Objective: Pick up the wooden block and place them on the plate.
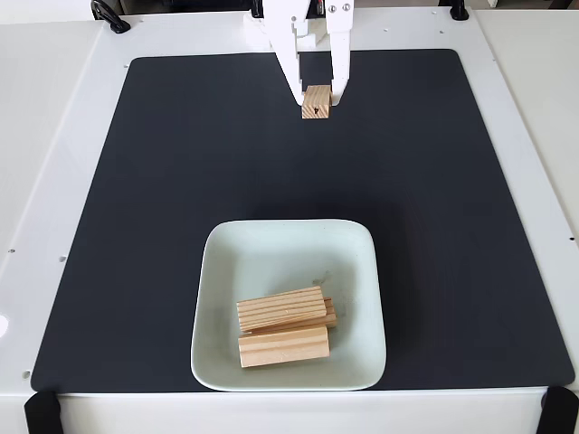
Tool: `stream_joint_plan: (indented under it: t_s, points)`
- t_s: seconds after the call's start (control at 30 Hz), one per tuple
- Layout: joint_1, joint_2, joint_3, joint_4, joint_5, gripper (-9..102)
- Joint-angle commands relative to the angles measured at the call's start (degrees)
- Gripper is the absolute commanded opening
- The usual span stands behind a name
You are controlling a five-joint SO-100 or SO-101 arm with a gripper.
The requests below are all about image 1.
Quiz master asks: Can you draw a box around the grooved wooden block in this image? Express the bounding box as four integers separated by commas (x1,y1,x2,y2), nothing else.
301,84,334,121
247,296,339,336
236,285,327,333
237,325,330,371

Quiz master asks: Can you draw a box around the pale green square plate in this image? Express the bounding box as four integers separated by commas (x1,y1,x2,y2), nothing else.
189,219,388,392

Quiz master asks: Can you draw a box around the black rubber mat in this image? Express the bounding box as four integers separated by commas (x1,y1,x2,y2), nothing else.
30,48,575,393

